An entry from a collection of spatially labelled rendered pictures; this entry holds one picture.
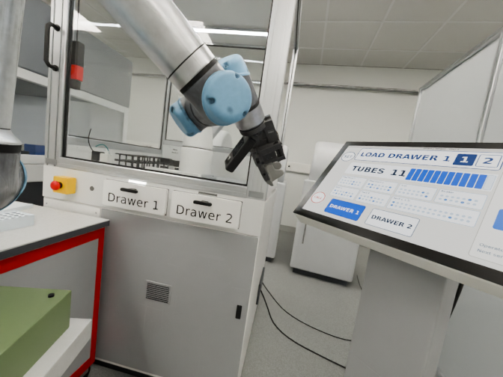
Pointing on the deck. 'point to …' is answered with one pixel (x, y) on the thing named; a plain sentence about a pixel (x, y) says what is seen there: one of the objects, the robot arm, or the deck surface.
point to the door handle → (49, 44)
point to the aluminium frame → (58, 43)
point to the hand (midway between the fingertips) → (269, 182)
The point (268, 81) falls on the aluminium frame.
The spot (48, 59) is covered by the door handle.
